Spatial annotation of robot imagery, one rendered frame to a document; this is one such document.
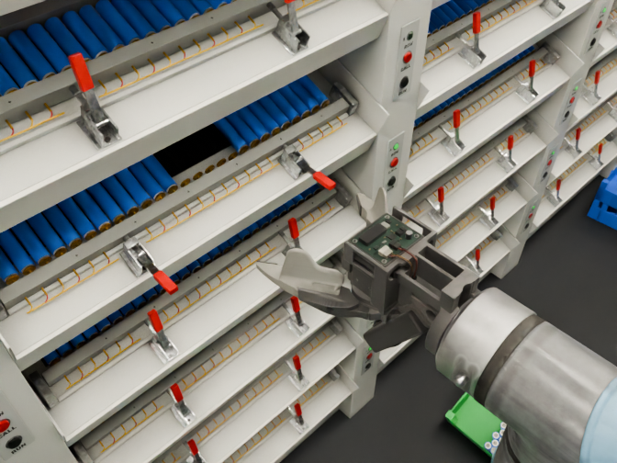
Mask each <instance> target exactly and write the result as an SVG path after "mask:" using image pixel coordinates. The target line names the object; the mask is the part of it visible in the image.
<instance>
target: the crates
mask: <svg viewBox="0 0 617 463"><path fill-rule="evenodd" d="M587 216H589V217H591V218H592V219H594V220H597V221H599V222H601V223H603V224H605V225H607V226H609V227H611V228H613V229H615V230H617V167H616V168H615V169H614V170H611V173H610V175H609V176H608V177H607V179H605V178H604V179H603V180H602V181H601V184H600V187H599V189H598V191H597V194H596V196H595V198H594V200H593V203H592V205H591V207H590V209H589V213H588V215H587Z"/></svg>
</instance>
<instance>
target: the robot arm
mask: <svg viewBox="0 0 617 463"><path fill-rule="evenodd" d="M356 200H357V206H358V210H359V215H360V216H362V218H364V219H365V222H366V227H365V228H364V229H362V230H361V231H359V232H358V233H356V234H355V236H353V237H352V238H350V239H349V240H348V241H345V242H344V252H343V253H342V268H343V269H345V270H346V271H347V272H348V275H347V278H348V279H349V280H350V281H351V282H350V284H351V285H352V292H351V290H350V289H349V288H346V287H343V286H342V284H343V282H344V276H343V274H342V273H341V272H339V271H337V270H335V269H331V268H327V267H322V266H320V265H318V264H317V263H316V262H315V261H314V259H313V258H312V256H311V255H310V254H309V253H308V252H307V251H305V250H302V249H297V248H293V249H290V250H288V251H287V253H286V259H285V262H284V264H283V267H282V266H280V265H278V264H274V263H267V262H262V261H257V262H256V267H257V269H258V270H259V271H260V272H261V273H262V274H263V275H264V276H266V277H267V278H268V279H269V280H271V281H272V282H273V283H275V284H276V285H277V286H279V287H280V288H281V289H283V290H285V291H286V292H288V293H290V294H292V295H293V296H295V297H297V298H298V299H299V300H300V301H302V302H304V303H306V304H308V305H309V306H311V307H313V308H315V309H317V310H319V311H323V312H325V313H327V314H330V315H333V316H338V317H345V318H352V317H357V318H362V319H365V320H369V321H374V323H373V325H372V326H373V327H372V328H370V329H369V330H368V331H367V332H365V333H364V339H365V340H366V342H367V343H368V345H369V346H370V347H371V349H372V350H373V351H374V352H375V353H377V352H380V351H382V350H385V349H387V348H389V347H395V346H398V345H400V344H401V343H403V342H405V341H408V340H409V339H412V338H414V337H417V336H419V335H422V334H424V333H426V332H427V331H428V330H429V331H428V333H427V336H426V340H425V348H426V349H427V350H428V351H430V352H431V353H432V354H434V355H435V356H436V359H435V364H436V369H437V370H438V371H440V372H441V373H442V374H443V375H445V376H446V377H447V378H449V379H450V380H451V381H452V382H453V383H454V384H455V385H456V386H457V387H459V388H461V389H462V390H464V391H465V392H466V393H468V394H469V395H470V396H471V397H473V398H474V399H475V401H477V402H478V403H479V404H481V405H482V406H483V407H485V408H486V409H487V410H489V411H490V412H491V413H493V414H494V415H495V416H497V417H498V418H499V419H500V420H501V421H502V422H504V423H505V424H506V427H505V430H504V433H503V435H502V438H501V439H500V442H499V445H498V446H497V447H496V449H495V450H494V452H493V455H492V458H491V462H490V463H617V366H615V365H614V364H612V363H611V362H609V361H607V360H606V359H604V358H603V357H601V356H599V355H598V354H596V353H594V352H593V351H591V350H590V349H588V348H587V347H586V346H585V345H583V344H581V343H579V342H578V341H576V340H575V339H573V338H572V337H570V336H569V335H567V334H566V333H563V332H562V331H560V330H559V329H557V328H556V327H554V325H552V324H550V323H549V322H547V321H545V320H543V319H542V318H540V317H538V316H537V315H536V313H535V312H533V311H531V310H530V309H528V308H527V307H525V306H524V305H522V304H521V303H520V302H518V301H517V300H515V299H513V298H512V297H510V296H508V295H507V294H505V293H504V292H502V291H501V290H499V289H497V288H486V289H485V290H483V291H480V290H479V289H477V285H478V281H479V278H480V276H479V275H477V274H476V273H474V272H473V271H471V270H470V269H468V268H467V267H465V266H463V265H461V264H460V263H458V262H457V261H455V260H454V259H453V258H451V257H450V256H448V255H447V254H445V253H443V252H442V251H440V250H438V249H437V248H435V243H436V238H437V231H435V230H434V229H432V228H431V227H429V226H427V225H426V224H424V223H423V222H421V221H419V220H417V219H416V218H414V217H412V216H411V215H409V213H407V212H405V211H404V210H402V209H400V208H398V207H397V206H394V207H393V209H392V215H390V214H389V213H388V209H387V193H386V191H385V189H384V188H383V187H380V188H379V189H378V192H377V195H376V200H375V202H374V201H373V200H372V199H370V198H368V197H366V196H364V195H363V194H361V193H356ZM403 217H405V218H407V219H408V220H410V221H412V222H413V223H415V224H417V225H418V226H420V227H421V228H423V230H422V234H420V233H419V232H417V231H415V230H413V229H412V228H411V227H410V226H408V225H407V224H405V223H403V222H402V220H403Z"/></svg>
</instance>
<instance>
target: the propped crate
mask: <svg viewBox="0 0 617 463"><path fill-rule="evenodd" d="M445 417H446V419H447V422H449V423H450V424H451V425H452V426H454V427H455V428H456V429H457V430H458V431H459V432H461V433H462V434H463V435H464V436H466V437H467V438H468V439H469V440H470V441H472V442H473V443H474V444H475V445H476V446H478V447H479V448H480V449H481V450H482V451H484V452H485V453H486V454H487V455H488V456H490V457H492V454H491V453H490V452H488V451H487V450H486V449H485V446H484V444H485V443H486V442H490V443H491V441H492V440H493V437H492V434H493V433H494V432H498V433H499V431H500V424H501V423H502V421H501V420H500V419H499V418H498V417H497V416H495V415H494V414H493V413H491V412H490V411H489V410H487V409H486V408H485V407H483V406H482V405H481V404H479V403H478V402H477V401H475V399H474V398H473V397H471V396H470V395H469V394H468V393H466V392H465V394H464V395H463V396H462V397H461V398H460V400H459V401H458V402H457V403H456V405H455V406H454V407H453V409H452V410H449V411H448V412H447V413H446V415H445Z"/></svg>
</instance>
